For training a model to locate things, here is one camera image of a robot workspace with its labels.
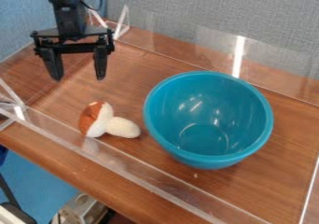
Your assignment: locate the clear acrylic corner bracket back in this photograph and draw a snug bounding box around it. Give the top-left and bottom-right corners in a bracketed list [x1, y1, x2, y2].
[87, 6, 131, 40]

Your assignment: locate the clear acrylic barrier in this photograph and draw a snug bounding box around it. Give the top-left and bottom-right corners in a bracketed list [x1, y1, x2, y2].
[104, 12, 319, 107]
[0, 107, 271, 224]

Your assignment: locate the clear acrylic back barrier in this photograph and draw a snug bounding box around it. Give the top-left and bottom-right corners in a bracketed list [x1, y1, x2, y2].
[104, 12, 319, 107]

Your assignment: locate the black stand leg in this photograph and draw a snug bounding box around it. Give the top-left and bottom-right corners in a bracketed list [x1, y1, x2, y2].
[0, 174, 37, 224]

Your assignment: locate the blue plastic bowl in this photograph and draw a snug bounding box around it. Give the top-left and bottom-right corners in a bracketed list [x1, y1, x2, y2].
[143, 71, 273, 170]

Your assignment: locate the clear acrylic front barrier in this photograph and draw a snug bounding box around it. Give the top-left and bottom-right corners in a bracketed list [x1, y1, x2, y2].
[0, 107, 271, 224]

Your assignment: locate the clear acrylic corner bracket left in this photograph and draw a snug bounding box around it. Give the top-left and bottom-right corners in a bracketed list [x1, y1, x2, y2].
[0, 78, 27, 132]

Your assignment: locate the white device under table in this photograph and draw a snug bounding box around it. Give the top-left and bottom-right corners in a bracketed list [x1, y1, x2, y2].
[49, 193, 108, 224]

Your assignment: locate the clear acrylic corner bracket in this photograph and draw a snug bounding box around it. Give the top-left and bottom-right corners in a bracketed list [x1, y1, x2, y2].
[87, 6, 131, 40]
[0, 78, 27, 132]

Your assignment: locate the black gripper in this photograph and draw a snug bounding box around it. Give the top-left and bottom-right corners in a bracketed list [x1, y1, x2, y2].
[29, 0, 115, 81]

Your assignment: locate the white plush mushroom brown cap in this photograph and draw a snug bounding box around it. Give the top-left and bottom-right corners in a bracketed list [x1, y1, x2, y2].
[79, 101, 140, 138]

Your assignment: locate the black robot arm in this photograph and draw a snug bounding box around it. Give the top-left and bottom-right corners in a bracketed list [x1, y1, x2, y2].
[29, 0, 115, 81]

